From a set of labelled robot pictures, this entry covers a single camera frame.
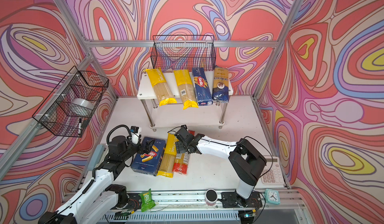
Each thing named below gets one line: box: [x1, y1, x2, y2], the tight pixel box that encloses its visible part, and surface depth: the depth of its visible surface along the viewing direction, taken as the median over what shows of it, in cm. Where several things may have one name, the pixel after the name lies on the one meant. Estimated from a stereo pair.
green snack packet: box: [138, 188, 156, 212], surface depth 74 cm
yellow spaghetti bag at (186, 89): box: [174, 69, 199, 110], surface depth 74 cm
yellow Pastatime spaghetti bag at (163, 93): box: [145, 67, 177, 107], surface depth 76 cm
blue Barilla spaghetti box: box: [192, 67, 214, 106], surface depth 75 cm
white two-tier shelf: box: [137, 71, 234, 132], surface depth 78 cm
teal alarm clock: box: [264, 188, 281, 205], surface depth 75 cm
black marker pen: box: [78, 118, 82, 135], surface depth 73 cm
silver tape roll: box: [70, 98, 94, 117], surface depth 73 cm
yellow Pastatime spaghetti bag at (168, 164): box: [157, 133, 179, 178], surface depth 86 cm
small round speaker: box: [205, 189, 218, 206], surface depth 72 cm
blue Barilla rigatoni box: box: [131, 136, 166, 177], surface depth 82 cm
